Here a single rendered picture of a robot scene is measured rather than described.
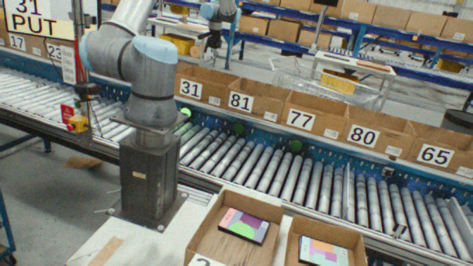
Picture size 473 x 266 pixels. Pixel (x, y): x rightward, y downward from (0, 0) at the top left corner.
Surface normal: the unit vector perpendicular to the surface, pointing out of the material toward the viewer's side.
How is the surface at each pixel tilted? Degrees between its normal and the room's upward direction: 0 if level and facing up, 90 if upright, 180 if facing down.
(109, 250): 0
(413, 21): 90
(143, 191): 90
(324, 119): 91
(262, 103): 91
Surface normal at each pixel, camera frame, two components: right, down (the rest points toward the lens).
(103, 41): -0.06, -0.30
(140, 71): -0.29, 0.34
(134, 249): 0.15, -0.88
